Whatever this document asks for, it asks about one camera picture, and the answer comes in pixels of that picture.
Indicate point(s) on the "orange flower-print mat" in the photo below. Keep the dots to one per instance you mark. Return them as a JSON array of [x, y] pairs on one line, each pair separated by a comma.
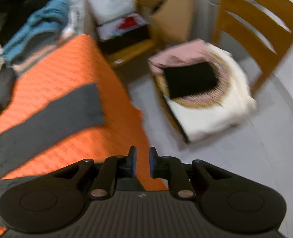
[[69, 62]]

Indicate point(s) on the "pink folded garment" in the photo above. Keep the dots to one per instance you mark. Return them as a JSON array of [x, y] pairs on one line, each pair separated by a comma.
[[181, 52]]

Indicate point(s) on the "grey refrigerator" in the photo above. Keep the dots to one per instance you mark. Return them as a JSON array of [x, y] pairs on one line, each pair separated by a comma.
[[206, 10]]

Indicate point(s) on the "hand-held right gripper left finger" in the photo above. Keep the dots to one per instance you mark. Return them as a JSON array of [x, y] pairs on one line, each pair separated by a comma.
[[134, 160]]

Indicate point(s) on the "black folded garment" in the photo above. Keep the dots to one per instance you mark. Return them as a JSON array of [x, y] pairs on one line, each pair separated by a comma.
[[189, 79]]

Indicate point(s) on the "black folded clothes pile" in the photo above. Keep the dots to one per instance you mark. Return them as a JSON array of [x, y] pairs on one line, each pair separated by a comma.
[[12, 7]]

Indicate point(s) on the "dark grey folded garment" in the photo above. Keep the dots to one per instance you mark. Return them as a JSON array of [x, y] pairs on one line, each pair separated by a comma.
[[4, 89]]

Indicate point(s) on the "white blanket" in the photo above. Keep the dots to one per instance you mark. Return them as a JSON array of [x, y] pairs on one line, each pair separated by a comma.
[[211, 121]]

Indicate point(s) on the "brown paper bag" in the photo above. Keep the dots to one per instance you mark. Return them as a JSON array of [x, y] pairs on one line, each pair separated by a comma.
[[171, 17]]

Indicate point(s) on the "black storage box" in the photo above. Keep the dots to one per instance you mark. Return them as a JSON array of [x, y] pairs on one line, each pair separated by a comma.
[[121, 37]]

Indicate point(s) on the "dark grey pants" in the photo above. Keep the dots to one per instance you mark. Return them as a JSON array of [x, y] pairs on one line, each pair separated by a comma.
[[57, 119]]

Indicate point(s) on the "wooden slat-back chair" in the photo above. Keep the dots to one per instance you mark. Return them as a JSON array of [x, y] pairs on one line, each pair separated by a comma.
[[258, 12]]

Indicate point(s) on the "teal knit sweater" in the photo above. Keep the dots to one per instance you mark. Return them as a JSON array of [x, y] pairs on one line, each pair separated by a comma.
[[37, 27]]

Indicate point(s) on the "red garment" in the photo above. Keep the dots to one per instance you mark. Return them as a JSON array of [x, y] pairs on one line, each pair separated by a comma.
[[129, 23]]

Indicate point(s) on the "round woven cushion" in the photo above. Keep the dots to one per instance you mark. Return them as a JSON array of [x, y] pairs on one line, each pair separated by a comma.
[[218, 89]]

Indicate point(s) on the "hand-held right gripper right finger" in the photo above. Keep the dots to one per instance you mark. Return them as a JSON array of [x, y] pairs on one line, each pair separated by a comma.
[[151, 161]]

